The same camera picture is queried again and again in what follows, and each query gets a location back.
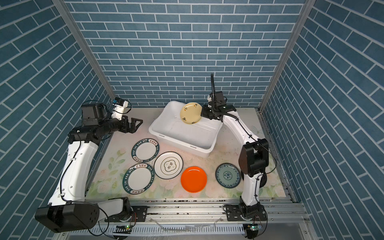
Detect yellow plate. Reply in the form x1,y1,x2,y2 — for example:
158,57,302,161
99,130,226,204
180,103,203,125

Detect green patterned plate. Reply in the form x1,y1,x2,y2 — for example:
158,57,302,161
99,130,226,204
215,163,241,189

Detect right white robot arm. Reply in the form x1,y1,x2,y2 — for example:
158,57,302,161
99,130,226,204
201,104,269,215

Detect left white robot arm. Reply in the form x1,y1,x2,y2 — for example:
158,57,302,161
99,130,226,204
35,98,143,233

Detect white plastic bin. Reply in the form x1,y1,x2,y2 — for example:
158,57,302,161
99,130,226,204
149,101,223,158

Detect upper green rimmed white plate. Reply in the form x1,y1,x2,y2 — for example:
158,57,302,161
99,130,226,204
131,138,160,163

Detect green rimmed white plate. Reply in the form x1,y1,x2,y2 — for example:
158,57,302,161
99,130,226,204
131,138,160,163
122,163,155,195

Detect floral table mat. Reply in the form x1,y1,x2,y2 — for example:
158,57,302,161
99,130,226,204
86,107,287,199

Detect lower green rimmed white plate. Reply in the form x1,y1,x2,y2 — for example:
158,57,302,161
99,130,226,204
122,163,155,195

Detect white plate black pattern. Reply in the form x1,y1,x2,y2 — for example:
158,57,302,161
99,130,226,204
154,152,184,180

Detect orange plate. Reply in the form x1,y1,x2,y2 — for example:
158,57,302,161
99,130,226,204
181,166,208,193

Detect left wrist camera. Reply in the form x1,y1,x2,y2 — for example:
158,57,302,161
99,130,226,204
111,97,129,121

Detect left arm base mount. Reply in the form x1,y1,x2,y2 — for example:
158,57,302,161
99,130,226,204
108,206,148,223

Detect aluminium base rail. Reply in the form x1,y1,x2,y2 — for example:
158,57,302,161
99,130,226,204
61,199,310,226

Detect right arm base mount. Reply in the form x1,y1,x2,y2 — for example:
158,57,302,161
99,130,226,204
223,204,268,222

